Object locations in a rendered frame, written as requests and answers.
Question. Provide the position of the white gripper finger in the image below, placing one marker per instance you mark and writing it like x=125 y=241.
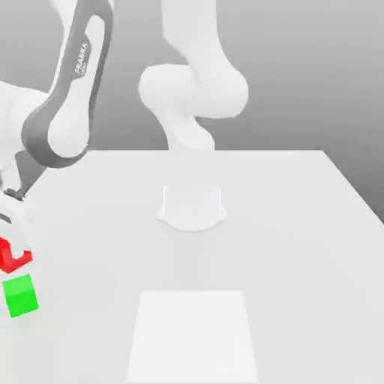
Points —
x=18 y=253

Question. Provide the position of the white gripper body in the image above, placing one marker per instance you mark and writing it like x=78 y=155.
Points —
x=18 y=225

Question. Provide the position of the small red cube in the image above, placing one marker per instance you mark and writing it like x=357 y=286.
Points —
x=12 y=265

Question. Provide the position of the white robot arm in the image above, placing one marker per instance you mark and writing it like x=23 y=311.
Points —
x=195 y=90

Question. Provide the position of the small green cube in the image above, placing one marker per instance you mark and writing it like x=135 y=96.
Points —
x=21 y=297

